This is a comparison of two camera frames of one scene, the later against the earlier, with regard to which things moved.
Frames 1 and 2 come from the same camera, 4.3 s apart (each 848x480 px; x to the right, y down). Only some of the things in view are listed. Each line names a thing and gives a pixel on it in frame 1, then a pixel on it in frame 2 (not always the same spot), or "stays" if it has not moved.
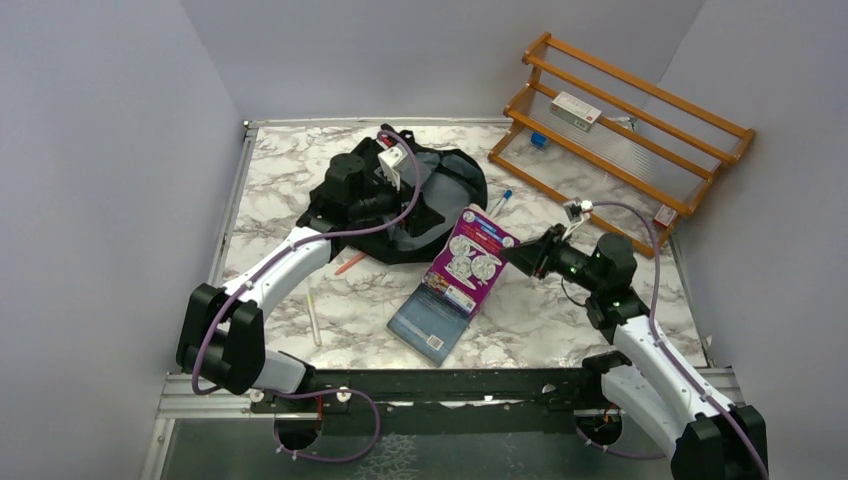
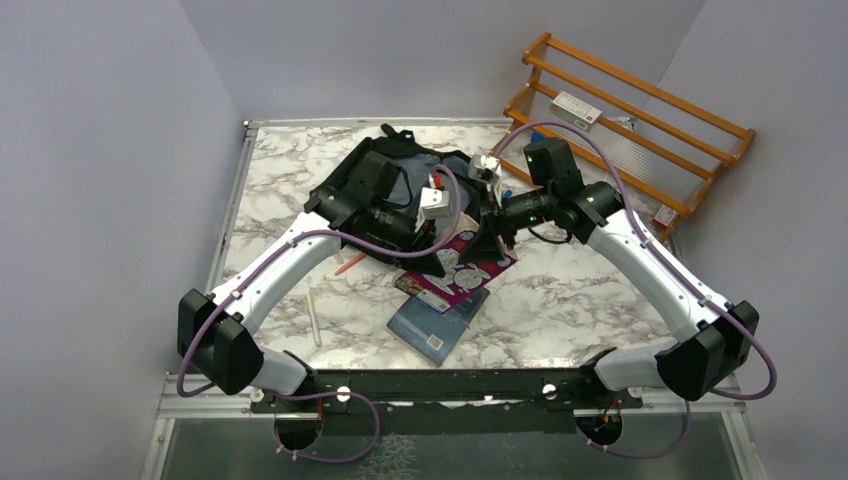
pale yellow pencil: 316,328 stays
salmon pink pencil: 350,263 stays
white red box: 574,112 stays
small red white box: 665,216 stays
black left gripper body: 374,201 → 399,229
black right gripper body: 553,253 → 513,214
